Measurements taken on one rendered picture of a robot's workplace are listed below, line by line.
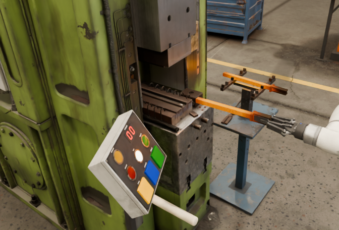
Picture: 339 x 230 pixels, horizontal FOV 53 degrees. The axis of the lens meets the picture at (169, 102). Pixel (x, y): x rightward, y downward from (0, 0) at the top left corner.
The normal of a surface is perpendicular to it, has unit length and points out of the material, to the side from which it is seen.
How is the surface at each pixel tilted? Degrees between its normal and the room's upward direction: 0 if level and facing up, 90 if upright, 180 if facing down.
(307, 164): 0
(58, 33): 89
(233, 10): 89
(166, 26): 90
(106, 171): 90
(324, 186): 0
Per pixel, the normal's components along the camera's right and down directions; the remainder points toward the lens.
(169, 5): 0.80, 0.27
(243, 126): -0.05, -0.86
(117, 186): -0.20, 0.51
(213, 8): -0.51, 0.45
